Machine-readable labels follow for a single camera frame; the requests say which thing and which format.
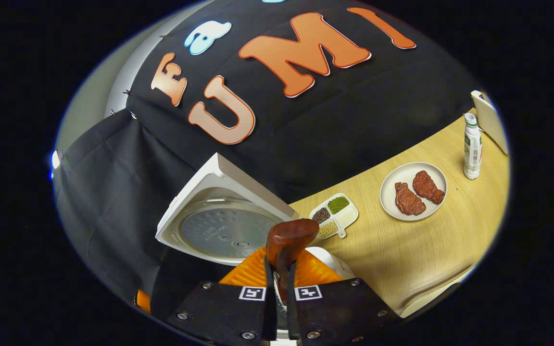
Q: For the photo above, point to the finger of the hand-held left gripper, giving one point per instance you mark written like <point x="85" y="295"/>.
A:
<point x="143" y="301"/>

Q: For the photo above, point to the black backdrop cloth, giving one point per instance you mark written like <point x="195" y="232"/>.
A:
<point x="306" y="129"/>

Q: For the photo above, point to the white rice cooker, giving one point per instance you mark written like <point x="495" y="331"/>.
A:
<point x="219" y="230"/>

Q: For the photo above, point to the white round plate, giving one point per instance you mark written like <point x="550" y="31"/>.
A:
<point x="414" y="169"/>

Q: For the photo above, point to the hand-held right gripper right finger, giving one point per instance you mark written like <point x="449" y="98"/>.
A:
<point x="292" y="312"/>

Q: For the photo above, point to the brown steak piece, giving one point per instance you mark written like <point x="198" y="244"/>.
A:
<point x="409" y="199"/>
<point x="428" y="187"/>

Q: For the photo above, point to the divided white bean dish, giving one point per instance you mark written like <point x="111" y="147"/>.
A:
<point x="346" y="216"/>

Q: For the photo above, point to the white drink bottle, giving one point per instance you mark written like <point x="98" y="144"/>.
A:
<point x="472" y="149"/>

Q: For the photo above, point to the row of black cloth clips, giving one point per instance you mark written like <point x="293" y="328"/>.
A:
<point x="127" y="92"/>

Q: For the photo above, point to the brown wooden spoon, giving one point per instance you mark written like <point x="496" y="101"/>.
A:
<point x="289" y="238"/>

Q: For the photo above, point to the white toaster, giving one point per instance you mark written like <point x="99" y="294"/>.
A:
<point x="491" y="120"/>

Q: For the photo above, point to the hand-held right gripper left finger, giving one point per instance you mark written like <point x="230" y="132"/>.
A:
<point x="270" y="312"/>

